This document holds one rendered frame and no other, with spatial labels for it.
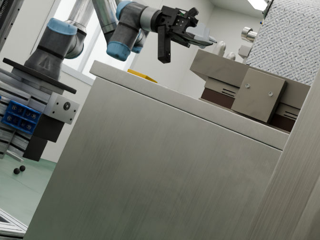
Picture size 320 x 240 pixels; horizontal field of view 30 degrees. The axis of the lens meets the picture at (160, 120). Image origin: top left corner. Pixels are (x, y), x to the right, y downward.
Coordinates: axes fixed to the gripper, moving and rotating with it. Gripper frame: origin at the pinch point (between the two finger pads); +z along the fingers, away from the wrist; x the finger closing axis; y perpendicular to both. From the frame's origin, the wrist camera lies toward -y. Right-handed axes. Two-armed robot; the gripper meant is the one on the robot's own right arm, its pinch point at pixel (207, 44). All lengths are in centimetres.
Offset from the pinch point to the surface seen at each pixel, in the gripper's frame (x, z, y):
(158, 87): -26.0, 7.1, -19.7
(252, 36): 7.8, 8.6, 8.2
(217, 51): -18.1, 14.1, -4.6
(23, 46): 261, -341, -3
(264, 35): -0.4, 15.8, 7.6
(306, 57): -0.4, 30.2, 4.8
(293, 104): -20.1, 39.5, -11.5
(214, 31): 556, -324, 137
